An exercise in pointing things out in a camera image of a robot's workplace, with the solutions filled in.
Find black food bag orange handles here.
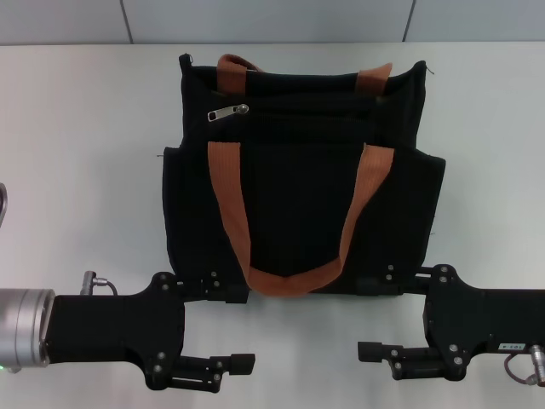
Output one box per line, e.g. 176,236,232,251
162,53,447,297

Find silver zipper pull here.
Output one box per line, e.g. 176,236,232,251
207,103,250,124

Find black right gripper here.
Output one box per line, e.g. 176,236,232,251
357,263,545,383

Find left gripper cable with plug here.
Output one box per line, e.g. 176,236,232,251
83,270,119,296

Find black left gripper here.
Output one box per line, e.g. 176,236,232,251
42,270,256,392

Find gripper cable with plug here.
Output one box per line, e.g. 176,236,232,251
83,270,119,296
504,344,545,383

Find right gripper cable with plug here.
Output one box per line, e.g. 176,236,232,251
504,344,545,383

